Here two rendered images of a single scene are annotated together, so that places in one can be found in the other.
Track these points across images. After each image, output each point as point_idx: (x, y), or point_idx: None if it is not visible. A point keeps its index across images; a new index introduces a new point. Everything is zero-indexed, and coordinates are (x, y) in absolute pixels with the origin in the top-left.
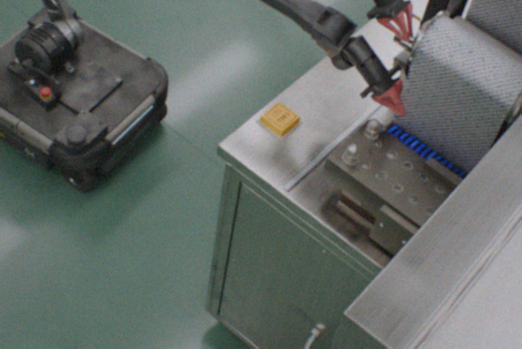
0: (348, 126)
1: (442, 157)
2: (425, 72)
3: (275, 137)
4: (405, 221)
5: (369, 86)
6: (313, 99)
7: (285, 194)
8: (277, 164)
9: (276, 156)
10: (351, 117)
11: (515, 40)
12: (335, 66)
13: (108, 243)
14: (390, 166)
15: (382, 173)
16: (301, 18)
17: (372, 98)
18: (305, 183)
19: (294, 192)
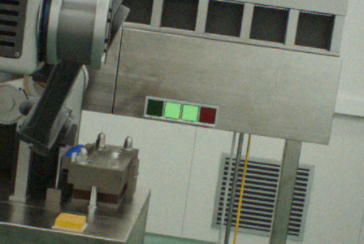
0: (41, 207)
1: (75, 147)
2: (70, 95)
3: (88, 226)
4: (133, 160)
5: (67, 135)
6: (27, 218)
7: (134, 220)
8: (112, 224)
9: (106, 224)
10: (29, 207)
11: (2, 78)
12: (48, 153)
13: None
14: (101, 159)
15: None
16: (68, 111)
17: (66, 145)
18: (114, 216)
19: (128, 218)
